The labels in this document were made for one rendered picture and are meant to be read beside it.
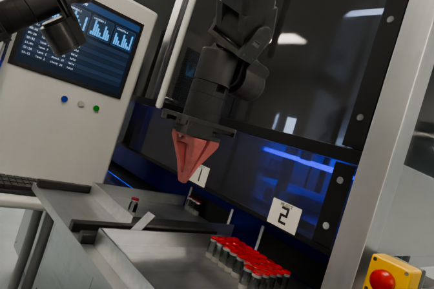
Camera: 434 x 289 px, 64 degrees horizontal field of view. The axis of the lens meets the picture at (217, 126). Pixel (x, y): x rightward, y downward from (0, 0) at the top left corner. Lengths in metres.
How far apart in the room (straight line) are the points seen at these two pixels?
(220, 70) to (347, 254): 0.46
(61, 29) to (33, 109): 0.62
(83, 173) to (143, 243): 0.70
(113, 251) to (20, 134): 0.77
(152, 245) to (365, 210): 0.44
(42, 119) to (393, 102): 1.09
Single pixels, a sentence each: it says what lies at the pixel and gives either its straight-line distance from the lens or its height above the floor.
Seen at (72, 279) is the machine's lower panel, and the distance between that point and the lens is 1.77.
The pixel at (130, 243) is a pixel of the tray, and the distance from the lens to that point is 0.78.
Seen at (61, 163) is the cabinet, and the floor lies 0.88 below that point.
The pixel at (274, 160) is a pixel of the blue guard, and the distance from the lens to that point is 0.90.
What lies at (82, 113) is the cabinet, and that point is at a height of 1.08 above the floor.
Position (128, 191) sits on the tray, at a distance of 1.13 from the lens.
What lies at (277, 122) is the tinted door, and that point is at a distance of 0.93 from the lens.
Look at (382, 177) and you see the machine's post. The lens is 0.76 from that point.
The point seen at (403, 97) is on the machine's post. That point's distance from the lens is 0.78.
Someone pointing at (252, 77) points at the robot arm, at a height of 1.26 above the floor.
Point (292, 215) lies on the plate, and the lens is 0.84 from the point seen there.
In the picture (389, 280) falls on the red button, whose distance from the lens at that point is 0.72.
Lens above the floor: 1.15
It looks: 1 degrees up
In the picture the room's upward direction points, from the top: 18 degrees clockwise
